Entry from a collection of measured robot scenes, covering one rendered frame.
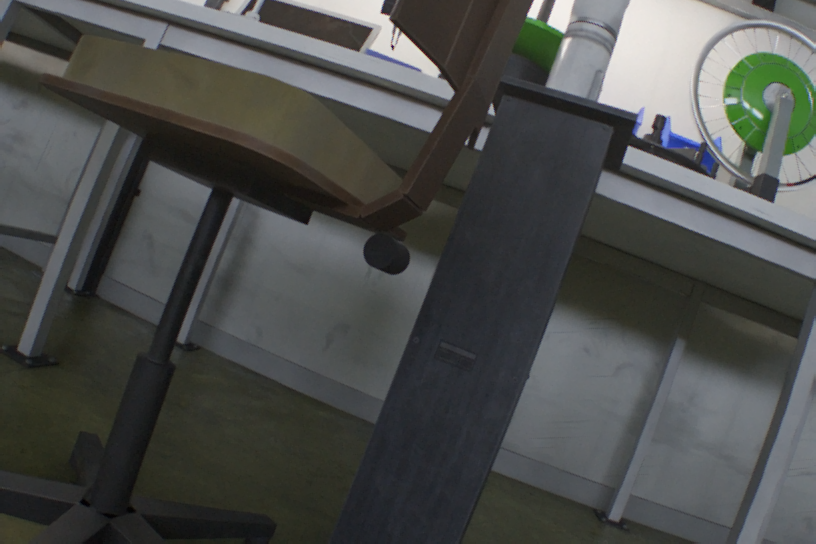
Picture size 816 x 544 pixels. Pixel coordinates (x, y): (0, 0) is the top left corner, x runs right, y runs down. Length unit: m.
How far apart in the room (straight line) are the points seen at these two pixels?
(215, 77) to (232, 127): 0.06
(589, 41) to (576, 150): 0.22
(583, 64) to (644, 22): 1.48
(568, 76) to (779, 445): 0.86
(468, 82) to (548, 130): 0.31
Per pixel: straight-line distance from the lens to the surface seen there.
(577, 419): 2.13
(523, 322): 0.84
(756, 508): 1.36
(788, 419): 1.35
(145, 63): 0.63
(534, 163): 0.88
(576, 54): 1.00
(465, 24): 0.59
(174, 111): 0.55
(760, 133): 1.76
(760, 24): 1.91
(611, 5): 1.06
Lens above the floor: 0.49
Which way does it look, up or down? 5 degrees up
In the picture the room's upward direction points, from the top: 21 degrees clockwise
